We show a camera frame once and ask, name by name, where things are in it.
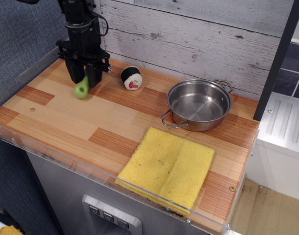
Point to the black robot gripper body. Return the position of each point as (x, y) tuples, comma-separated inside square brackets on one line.
[(84, 44)]

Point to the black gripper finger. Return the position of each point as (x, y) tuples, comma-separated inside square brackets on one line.
[(94, 74), (75, 69)]

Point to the green grey toy spatula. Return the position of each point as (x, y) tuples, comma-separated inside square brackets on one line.
[(81, 90)]

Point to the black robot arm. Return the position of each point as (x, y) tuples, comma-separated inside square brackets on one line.
[(81, 12)]

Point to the plush sushi roll toy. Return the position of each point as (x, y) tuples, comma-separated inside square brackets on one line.
[(131, 78)]

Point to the clear acrylic front guard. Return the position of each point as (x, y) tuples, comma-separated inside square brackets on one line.
[(65, 180)]

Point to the stainless steel pot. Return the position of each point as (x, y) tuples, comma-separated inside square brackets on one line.
[(197, 104)]

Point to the yellow folded cloth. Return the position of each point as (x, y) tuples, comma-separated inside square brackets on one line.
[(168, 170)]

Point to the grey button control panel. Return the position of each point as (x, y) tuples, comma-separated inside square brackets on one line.
[(105, 219)]

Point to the yellow object bottom left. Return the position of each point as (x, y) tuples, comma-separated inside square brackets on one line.
[(10, 230)]

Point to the white toy sink unit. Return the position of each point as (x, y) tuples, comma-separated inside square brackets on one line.
[(274, 160)]

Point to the black right vertical post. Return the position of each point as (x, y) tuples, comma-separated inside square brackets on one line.
[(278, 60)]

